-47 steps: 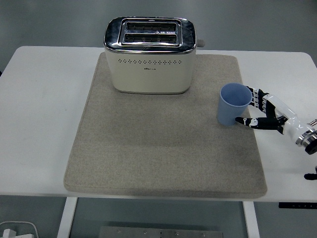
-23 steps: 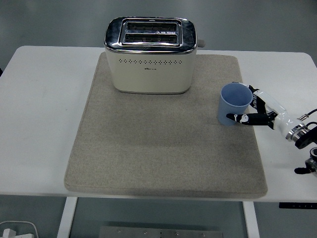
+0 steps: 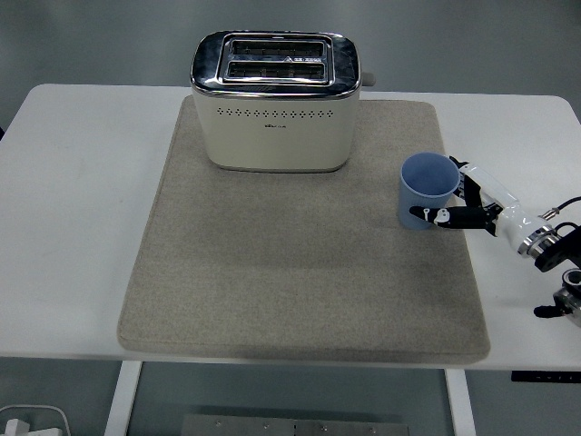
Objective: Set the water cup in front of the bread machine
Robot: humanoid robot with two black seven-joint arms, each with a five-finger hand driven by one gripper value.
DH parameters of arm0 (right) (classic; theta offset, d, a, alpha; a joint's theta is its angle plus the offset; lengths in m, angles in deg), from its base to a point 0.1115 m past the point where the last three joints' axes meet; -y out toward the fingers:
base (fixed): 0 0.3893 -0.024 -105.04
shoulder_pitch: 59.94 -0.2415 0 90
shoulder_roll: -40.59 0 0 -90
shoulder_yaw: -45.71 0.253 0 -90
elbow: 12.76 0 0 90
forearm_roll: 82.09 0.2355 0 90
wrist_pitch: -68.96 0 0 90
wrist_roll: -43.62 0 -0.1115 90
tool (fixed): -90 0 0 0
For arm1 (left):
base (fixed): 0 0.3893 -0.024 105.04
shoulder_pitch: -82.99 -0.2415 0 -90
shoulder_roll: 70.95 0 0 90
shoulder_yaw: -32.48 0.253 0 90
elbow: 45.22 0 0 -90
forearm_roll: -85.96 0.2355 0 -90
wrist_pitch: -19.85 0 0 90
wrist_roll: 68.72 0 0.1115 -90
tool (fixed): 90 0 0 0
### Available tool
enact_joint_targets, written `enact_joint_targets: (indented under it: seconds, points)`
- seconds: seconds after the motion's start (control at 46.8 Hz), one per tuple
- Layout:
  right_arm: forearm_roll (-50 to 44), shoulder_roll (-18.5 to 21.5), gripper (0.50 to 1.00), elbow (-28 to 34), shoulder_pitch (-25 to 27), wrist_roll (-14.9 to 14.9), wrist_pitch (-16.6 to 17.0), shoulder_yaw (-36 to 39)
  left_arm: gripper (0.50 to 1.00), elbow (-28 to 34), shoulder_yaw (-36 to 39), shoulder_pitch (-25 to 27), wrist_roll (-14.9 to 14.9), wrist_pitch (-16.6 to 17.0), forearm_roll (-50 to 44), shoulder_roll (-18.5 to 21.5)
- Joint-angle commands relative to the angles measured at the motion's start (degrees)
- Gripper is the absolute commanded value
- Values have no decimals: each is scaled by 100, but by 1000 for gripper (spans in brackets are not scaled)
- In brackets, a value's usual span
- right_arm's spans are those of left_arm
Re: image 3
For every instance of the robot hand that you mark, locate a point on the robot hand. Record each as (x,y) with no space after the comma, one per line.
(513,218)

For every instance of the blue ribbed cup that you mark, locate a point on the blue ribbed cup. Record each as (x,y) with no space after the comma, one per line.
(415,204)

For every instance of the black table control panel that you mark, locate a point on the black table control panel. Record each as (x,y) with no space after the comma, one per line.
(544,376)

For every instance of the white table leg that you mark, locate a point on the white table leg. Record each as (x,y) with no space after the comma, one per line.
(121,399)
(460,404)

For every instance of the beige felt mat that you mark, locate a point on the beige felt mat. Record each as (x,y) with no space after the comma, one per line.
(295,272)

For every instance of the cream and chrome toaster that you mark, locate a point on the cream and chrome toaster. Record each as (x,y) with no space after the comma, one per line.
(272,136)

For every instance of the grey metal plate with screws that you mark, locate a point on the grey metal plate with screws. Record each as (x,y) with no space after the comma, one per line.
(295,427)

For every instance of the white power adapter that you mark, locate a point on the white power adapter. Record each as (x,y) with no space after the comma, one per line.
(16,428)

